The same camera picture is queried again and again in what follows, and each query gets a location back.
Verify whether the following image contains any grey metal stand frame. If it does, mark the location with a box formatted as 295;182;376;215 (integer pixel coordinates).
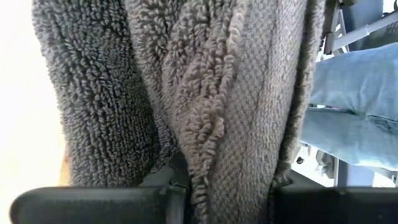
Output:
322;0;398;188

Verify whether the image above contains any person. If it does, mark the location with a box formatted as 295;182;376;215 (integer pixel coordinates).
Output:
299;41;398;173

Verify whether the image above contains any dark grey terry towel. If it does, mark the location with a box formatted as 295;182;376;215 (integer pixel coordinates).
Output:
30;0;328;224

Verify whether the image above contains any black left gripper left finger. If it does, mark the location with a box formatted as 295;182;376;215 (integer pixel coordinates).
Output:
9;154;189;224

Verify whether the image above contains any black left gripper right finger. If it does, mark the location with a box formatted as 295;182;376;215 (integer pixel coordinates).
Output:
270;173;398;224

